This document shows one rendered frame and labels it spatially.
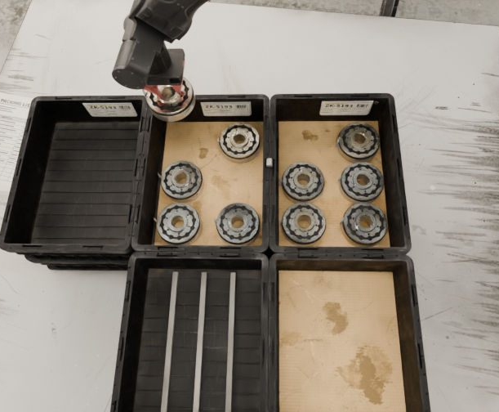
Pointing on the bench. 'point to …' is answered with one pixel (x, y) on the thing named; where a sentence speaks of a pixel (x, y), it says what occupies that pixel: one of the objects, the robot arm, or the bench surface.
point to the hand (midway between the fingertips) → (167, 90)
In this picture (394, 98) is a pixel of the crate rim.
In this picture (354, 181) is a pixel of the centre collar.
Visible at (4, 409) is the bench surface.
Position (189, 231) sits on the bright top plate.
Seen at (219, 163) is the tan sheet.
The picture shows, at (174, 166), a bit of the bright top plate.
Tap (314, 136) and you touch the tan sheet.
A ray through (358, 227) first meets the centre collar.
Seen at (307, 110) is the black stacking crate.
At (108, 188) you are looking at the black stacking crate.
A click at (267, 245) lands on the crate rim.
